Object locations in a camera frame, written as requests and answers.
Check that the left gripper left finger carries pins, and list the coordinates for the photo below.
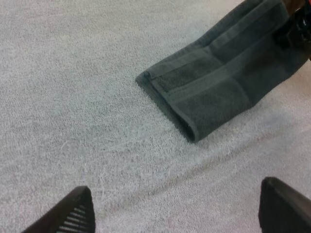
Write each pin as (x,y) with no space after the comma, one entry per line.
(73,213)

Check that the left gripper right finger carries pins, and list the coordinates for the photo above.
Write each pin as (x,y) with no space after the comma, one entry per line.
(284,208)

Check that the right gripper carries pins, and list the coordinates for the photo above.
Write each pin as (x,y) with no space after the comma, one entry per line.
(300,29)

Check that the folded grey-green towel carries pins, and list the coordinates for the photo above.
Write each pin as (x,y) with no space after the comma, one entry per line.
(218,80)

